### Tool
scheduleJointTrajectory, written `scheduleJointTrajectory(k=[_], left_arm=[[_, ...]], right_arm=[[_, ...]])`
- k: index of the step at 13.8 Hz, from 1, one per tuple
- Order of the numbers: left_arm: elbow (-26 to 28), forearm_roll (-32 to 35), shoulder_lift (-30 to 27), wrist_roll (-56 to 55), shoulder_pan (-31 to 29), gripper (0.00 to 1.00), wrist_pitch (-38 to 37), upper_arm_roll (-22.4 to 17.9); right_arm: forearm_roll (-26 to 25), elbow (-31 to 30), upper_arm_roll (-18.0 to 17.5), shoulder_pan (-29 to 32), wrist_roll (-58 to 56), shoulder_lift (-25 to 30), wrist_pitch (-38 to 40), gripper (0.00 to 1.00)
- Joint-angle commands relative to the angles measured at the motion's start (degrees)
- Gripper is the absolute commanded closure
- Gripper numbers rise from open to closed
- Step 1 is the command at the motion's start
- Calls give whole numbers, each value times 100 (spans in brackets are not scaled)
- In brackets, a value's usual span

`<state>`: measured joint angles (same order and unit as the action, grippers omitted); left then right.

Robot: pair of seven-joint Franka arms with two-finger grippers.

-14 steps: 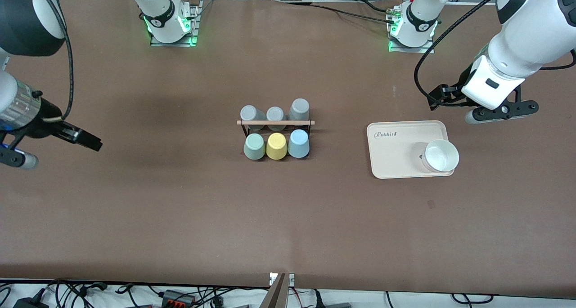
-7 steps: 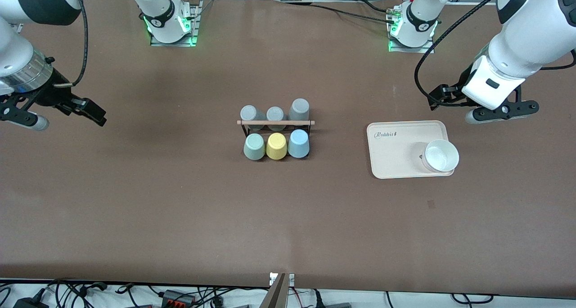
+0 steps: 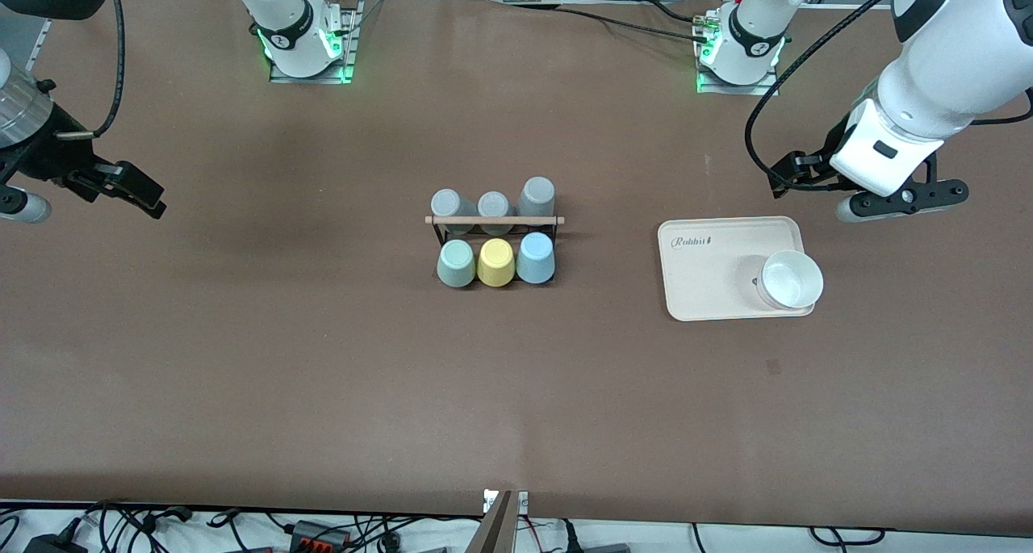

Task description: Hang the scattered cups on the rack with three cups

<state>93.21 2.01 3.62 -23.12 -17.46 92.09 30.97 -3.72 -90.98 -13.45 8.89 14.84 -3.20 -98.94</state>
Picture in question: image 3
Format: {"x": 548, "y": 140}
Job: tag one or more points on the light blue cup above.
{"x": 535, "y": 258}

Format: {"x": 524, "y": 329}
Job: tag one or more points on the beige rabbit tray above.
{"x": 710, "y": 278}

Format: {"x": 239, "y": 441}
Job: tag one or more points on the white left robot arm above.
{"x": 952, "y": 77}

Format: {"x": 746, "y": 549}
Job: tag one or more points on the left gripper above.
{"x": 817, "y": 166}

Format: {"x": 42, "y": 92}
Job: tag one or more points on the wooden post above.
{"x": 494, "y": 529}

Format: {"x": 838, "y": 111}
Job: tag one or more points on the mint green cup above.
{"x": 456, "y": 264}

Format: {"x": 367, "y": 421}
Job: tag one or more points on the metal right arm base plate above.
{"x": 349, "y": 52}

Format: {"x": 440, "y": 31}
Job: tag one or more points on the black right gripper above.
{"x": 42, "y": 156}

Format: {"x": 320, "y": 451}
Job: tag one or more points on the black orange connector block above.
{"x": 321, "y": 535}

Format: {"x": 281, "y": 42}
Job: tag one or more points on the black power adapter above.
{"x": 56, "y": 545}

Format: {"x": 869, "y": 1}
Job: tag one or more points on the tall grey cup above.
{"x": 537, "y": 196}

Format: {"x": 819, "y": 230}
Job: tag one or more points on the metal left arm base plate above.
{"x": 767, "y": 87}

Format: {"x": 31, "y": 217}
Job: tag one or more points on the white bowl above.
{"x": 791, "y": 280}

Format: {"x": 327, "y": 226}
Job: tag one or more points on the yellow cup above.
{"x": 495, "y": 263}

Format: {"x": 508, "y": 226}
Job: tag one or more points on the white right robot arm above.
{"x": 282, "y": 28}

